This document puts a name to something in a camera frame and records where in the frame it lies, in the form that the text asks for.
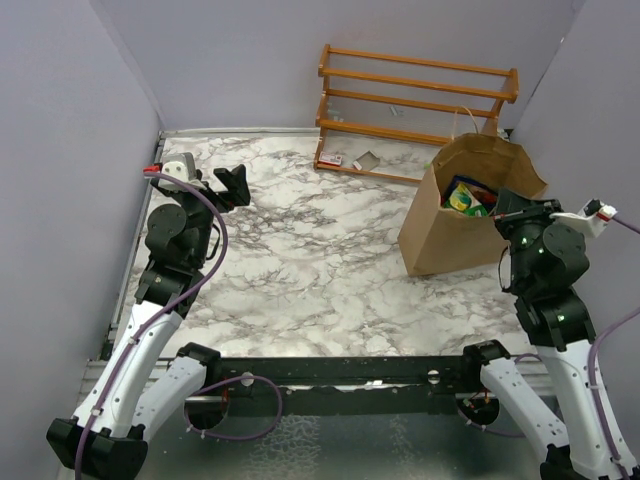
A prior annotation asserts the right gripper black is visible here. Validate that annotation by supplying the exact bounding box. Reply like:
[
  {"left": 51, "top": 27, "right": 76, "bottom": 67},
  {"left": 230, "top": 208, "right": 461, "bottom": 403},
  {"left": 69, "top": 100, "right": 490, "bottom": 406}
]
[{"left": 493, "top": 186, "right": 568, "bottom": 289}]

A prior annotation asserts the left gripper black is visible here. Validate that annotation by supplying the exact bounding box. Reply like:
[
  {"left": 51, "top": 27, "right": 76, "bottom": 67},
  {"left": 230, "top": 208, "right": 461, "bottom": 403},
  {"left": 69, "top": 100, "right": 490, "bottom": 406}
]
[{"left": 168, "top": 164, "right": 249, "bottom": 266}]

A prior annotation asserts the green snack packet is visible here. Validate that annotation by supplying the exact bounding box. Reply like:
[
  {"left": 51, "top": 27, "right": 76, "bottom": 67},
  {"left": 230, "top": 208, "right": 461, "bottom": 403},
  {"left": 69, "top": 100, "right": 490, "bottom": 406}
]
[{"left": 443, "top": 183, "right": 489, "bottom": 217}]

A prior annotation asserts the brown paper bag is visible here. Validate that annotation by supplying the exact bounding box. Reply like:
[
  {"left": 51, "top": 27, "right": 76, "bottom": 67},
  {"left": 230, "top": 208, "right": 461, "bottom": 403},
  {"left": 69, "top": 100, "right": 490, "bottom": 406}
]
[{"left": 398, "top": 132, "right": 547, "bottom": 277}]

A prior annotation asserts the dark blue snack packet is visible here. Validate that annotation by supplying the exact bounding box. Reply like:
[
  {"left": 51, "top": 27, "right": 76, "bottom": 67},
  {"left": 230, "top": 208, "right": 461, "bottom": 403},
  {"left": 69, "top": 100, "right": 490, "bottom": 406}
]
[{"left": 452, "top": 175, "right": 498, "bottom": 203}]

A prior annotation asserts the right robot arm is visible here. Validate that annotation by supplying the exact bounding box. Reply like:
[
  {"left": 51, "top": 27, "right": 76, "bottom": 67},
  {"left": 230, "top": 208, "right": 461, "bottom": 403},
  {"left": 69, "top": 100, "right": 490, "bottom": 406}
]
[{"left": 457, "top": 188, "right": 639, "bottom": 479}]

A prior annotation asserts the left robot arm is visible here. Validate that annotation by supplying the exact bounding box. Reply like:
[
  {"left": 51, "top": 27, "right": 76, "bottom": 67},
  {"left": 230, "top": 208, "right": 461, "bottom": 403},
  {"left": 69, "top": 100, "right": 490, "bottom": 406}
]
[{"left": 46, "top": 161, "right": 251, "bottom": 479}]

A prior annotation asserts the red white small box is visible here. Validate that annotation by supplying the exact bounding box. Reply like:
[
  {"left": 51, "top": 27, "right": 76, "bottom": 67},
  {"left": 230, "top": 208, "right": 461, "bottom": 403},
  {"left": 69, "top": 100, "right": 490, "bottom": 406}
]
[{"left": 318, "top": 152, "right": 343, "bottom": 166}]

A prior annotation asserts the wooden shelf rack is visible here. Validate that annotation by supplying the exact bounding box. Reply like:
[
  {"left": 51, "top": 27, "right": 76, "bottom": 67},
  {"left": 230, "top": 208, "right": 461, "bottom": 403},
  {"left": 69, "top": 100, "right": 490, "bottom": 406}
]
[{"left": 313, "top": 44, "right": 519, "bottom": 174}]

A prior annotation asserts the small open cardboard box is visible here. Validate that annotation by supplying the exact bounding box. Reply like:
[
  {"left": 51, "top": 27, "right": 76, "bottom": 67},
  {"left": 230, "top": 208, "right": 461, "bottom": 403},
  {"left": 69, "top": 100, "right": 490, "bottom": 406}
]
[{"left": 352, "top": 151, "right": 380, "bottom": 171}]

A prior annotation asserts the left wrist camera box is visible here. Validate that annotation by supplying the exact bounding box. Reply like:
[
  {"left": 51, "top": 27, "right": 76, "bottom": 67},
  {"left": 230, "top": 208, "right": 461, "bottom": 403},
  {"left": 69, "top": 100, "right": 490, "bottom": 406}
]
[{"left": 143, "top": 152, "right": 205, "bottom": 190}]

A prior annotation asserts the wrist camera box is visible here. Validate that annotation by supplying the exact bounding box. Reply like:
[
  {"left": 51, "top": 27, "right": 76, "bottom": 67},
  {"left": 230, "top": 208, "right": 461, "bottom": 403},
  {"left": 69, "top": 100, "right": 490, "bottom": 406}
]
[
  {"left": 550, "top": 199, "right": 618, "bottom": 239},
  {"left": 143, "top": 152, "right": 205, "bottom": 190}
]

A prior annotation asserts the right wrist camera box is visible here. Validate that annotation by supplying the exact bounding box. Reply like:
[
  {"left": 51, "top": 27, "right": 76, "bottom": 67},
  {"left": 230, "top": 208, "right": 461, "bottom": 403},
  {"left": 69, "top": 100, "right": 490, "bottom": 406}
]
[{"left": 550, "top": 199, "right": 618, "bottom": 239}]

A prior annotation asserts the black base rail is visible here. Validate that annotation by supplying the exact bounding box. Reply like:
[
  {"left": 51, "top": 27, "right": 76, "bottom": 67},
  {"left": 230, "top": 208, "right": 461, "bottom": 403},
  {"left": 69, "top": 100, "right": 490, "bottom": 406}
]
[{"left": 178, "top": 340, "right": 509, "bottom": 419}]

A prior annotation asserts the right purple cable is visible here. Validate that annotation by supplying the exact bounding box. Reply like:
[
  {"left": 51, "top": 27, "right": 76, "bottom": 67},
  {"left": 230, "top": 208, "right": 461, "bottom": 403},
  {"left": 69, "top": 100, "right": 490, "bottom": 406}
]
[{"left": 587, "top": 215, "right": 640, "bottom": 474}]

